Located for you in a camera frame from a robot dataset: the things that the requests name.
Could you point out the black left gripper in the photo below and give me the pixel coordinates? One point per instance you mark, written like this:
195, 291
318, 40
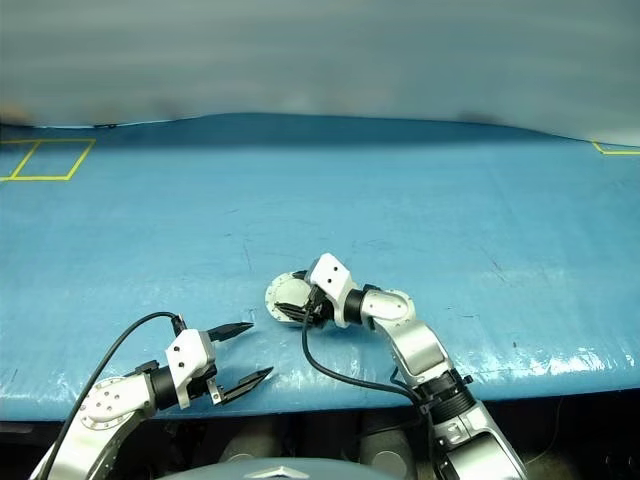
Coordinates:
205, 377

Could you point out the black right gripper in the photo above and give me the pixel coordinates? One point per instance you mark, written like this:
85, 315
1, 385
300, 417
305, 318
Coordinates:
317, 305

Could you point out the silver motor housing with lid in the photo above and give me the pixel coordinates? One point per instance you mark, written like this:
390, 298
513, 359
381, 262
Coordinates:
287, 292

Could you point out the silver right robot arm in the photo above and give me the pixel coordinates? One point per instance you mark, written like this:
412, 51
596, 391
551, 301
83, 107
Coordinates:
415, 345

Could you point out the grey rounded shape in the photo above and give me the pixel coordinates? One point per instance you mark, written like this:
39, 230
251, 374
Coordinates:
260, 440
385, 450

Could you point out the blue plastic table cover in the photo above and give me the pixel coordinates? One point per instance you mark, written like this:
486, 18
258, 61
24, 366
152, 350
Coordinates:
320, 200

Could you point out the grey robot torso with logo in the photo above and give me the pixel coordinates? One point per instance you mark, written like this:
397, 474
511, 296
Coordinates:
280, 470

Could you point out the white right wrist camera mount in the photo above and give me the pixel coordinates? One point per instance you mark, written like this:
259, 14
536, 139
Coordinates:
330, 280

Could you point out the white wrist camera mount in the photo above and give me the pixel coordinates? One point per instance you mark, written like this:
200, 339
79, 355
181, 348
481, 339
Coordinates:
330, 280
187, 355

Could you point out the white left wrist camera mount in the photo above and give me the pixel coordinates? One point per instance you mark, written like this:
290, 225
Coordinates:
187, 355

